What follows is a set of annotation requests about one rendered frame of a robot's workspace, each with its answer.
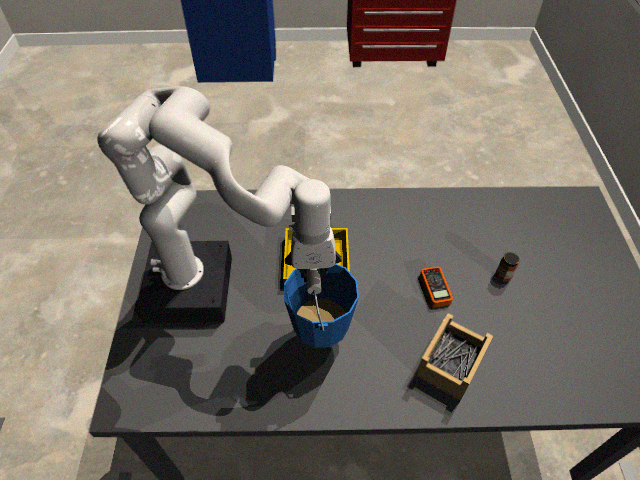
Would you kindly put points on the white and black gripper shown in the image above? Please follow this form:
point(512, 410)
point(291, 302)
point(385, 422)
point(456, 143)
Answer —
point(307, 256)

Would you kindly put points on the small dark brown jar with black lid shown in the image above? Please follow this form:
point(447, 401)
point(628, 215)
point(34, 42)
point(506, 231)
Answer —
point(507, 266)

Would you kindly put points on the orange digital multimeter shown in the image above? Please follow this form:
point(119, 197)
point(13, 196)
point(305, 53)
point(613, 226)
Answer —
point(436, 287)

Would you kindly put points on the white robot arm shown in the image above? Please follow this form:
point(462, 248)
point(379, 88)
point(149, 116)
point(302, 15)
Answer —
point(178, 125)

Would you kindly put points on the wooden crate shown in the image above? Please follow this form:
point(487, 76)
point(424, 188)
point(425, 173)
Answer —
point(461, 369)

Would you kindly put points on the yellow shallow tray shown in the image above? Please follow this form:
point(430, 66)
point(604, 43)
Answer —
point(341, 246)

